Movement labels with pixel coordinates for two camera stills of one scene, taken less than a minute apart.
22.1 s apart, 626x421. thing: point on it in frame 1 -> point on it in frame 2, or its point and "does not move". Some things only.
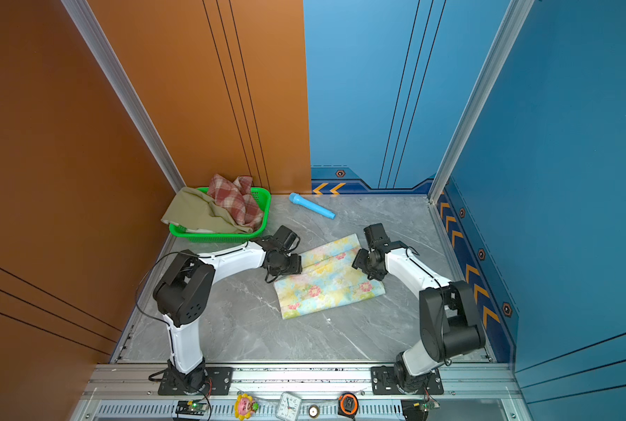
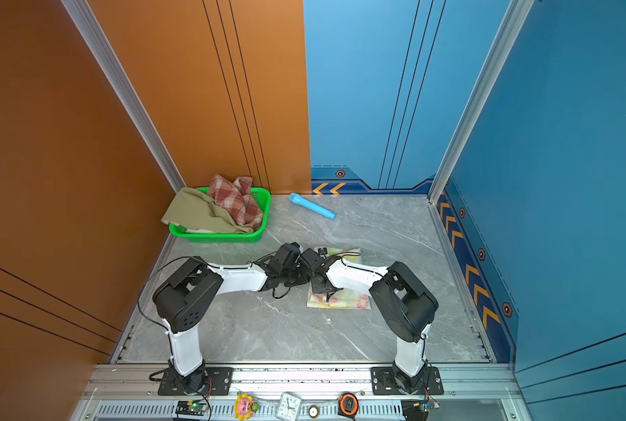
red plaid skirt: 237,196 does not move
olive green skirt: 195,210 does not move
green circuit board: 192,407 does not move
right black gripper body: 364,261 -> 315,288
